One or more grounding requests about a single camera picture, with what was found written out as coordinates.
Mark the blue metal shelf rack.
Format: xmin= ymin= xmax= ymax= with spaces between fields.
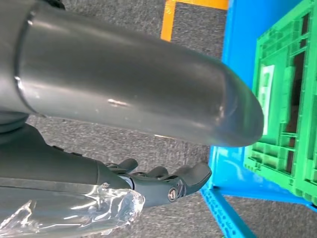
xmin=200 ymin=0 xmax=317 ymax=238

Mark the yellow floor tape square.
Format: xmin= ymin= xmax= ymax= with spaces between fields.
xmin=160 ymin=0 xmax=229 ymax=42

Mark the green plastic crate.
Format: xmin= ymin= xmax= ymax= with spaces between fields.
xmin=243 ymin=0 xmax=317 ymax=207

